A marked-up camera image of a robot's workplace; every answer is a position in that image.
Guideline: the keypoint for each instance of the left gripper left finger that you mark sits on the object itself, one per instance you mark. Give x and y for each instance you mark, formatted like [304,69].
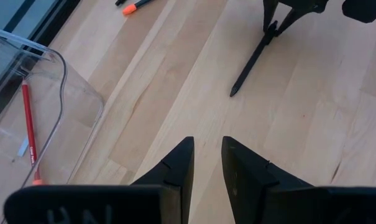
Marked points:
[113,205]

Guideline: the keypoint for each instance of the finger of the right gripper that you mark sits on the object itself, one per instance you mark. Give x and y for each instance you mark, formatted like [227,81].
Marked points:
[270,15]
[287,23]

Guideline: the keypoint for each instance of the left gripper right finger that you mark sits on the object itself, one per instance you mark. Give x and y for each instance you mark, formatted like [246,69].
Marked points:
[268,199]

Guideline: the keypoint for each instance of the black pen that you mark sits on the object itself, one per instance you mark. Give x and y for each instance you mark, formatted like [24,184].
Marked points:
[120,2]
[250,65]

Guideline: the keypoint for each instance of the red pencil orange eraser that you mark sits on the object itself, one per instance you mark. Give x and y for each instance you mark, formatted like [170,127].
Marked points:
[29,124]

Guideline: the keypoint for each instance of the clear plastic pencil bin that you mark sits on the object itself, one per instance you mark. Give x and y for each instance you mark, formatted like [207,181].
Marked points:
[66,124]

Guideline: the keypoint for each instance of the pale blue tape strip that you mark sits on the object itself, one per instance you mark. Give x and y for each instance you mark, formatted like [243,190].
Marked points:
[23,147]

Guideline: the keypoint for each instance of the black pencil orange eraser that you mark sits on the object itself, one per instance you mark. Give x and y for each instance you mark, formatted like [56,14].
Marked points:
[135,7]

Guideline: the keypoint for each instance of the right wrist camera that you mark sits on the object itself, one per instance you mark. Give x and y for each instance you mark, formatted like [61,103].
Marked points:
[364,9]

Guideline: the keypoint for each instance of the black aluminium table frame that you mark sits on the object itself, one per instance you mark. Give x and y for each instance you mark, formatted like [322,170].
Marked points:
[51,21]

